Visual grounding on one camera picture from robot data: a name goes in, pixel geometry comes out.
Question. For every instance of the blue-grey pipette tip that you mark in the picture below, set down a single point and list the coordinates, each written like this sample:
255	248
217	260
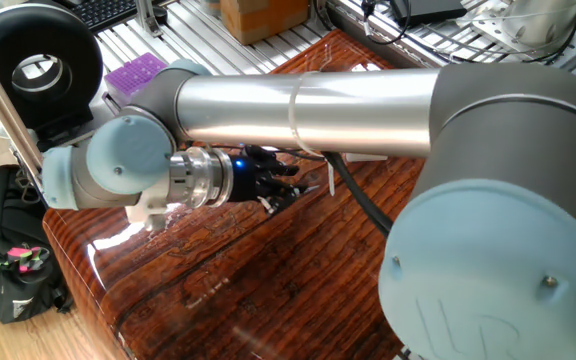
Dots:
312	189

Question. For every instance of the purple pipette tip box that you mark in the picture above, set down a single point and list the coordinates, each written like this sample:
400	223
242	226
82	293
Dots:
133	75

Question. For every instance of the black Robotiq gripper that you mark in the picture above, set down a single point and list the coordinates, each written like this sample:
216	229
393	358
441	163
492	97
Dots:
248	180

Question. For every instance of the cardboard box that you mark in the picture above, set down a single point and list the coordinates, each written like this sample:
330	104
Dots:
263	20

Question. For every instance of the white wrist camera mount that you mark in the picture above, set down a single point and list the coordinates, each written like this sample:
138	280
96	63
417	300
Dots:
148	212

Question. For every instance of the slanted aluminium frame post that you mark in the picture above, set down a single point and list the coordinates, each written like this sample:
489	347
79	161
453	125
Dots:
13	130

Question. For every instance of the white plastic appliance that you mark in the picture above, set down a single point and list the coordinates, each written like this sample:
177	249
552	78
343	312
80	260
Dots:
548	20

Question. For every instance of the black power adapter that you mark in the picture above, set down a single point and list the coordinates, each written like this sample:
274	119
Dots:
428	10

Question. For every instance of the short aluminium profile post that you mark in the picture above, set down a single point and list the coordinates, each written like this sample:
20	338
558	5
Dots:
148	17

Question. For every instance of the black keyboard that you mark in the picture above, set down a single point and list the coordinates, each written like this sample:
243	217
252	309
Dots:
105	12

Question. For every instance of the black backpack with pink trim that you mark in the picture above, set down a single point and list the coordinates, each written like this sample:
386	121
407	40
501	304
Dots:
13	280

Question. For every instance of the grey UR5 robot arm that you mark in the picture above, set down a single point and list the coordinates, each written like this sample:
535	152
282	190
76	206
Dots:
493	150

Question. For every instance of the perforated metal plate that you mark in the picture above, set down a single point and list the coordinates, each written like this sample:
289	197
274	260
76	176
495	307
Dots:
488	25

